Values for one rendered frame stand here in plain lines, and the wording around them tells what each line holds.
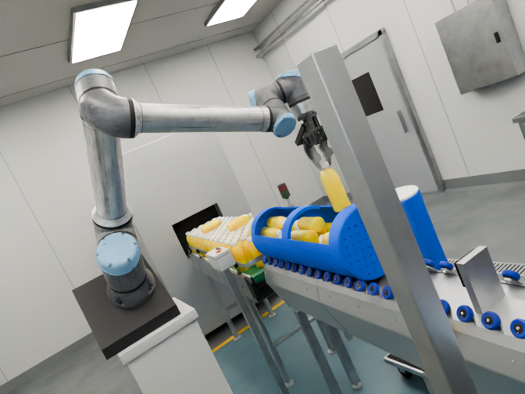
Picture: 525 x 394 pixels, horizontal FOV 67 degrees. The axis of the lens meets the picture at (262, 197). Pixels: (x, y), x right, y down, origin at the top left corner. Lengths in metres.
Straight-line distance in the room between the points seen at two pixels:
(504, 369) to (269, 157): 6.18
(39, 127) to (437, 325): 5.87
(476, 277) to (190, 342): 1.06
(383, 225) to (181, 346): 1.12
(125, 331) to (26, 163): 4.74
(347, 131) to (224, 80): 6.36
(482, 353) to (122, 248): 1.17
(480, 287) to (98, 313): 1.34
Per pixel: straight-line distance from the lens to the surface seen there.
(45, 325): 6.24
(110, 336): 1.67
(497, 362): 1.21
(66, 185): 6.15
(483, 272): 1.25
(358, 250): 1.49
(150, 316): 1.67
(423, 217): 2.18
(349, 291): 1.61
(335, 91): 0.75
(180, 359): 1.71
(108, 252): 1.54
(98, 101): 1.20
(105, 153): 1.39
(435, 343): 0.90
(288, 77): 1.49
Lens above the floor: 1.60
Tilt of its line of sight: 8 degrees down
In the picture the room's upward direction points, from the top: 24 degrees counter-clockwise
